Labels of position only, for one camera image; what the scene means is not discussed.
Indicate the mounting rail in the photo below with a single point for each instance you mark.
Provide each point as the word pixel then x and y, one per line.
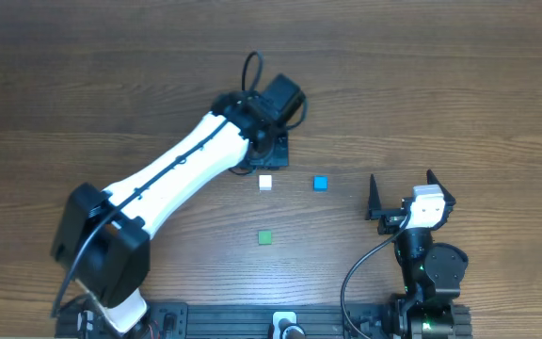
pixel 233 322

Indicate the blue cube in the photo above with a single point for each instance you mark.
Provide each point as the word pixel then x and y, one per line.
pixel 320 183

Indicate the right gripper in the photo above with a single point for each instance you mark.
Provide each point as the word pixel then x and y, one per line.
pixel 391 219

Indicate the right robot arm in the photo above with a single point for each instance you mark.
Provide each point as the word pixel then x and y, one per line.
pixel 440 268

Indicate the green cube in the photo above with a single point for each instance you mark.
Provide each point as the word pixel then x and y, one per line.
pixel 265 237

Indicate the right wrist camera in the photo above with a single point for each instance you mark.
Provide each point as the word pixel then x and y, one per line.
pixel 428 205

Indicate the white cube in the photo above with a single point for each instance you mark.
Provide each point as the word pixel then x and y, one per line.
pixel 265 182

